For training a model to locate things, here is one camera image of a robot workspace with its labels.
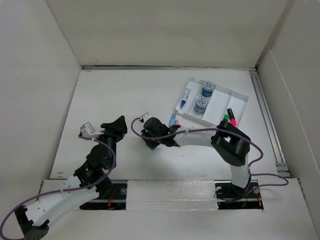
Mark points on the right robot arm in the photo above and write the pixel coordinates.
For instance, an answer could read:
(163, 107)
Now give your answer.
(228, 141)

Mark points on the pink highlighter marker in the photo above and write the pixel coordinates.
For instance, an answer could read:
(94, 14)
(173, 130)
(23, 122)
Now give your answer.
(232, 118)

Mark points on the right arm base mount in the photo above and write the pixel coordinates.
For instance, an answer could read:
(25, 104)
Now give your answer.
(230, 197)

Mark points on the white organizer tray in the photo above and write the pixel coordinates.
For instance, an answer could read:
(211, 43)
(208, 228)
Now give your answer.
(221, 99)

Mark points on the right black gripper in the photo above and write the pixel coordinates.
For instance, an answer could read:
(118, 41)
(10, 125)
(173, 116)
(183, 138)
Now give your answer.
(151, 143)

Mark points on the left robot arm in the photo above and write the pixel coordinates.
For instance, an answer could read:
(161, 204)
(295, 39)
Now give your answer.
(88, 182)

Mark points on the aluminium rail back edge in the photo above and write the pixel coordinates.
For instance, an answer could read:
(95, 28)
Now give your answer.
(157, 67)

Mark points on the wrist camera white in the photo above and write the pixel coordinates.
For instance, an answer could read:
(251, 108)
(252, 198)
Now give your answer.
(87, 130)
(145, 117)

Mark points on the aluminium rail right side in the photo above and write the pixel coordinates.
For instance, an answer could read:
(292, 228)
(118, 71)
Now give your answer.
(280, 161)

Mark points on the green highlighter marker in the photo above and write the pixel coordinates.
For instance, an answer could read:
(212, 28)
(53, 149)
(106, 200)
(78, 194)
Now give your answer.
(226, 117)

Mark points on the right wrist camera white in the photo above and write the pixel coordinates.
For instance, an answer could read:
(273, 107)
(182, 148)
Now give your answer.
(145, 117)

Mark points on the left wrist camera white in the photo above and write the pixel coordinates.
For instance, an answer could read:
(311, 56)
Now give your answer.
(87, 130)

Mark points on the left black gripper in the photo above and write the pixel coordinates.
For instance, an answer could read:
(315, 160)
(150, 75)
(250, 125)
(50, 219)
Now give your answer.
(116, 129)

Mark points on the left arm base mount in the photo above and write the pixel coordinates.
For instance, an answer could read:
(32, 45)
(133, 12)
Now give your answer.
(114, 198)

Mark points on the blue capped small tube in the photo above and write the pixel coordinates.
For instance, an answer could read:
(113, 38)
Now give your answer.
(172, 119)

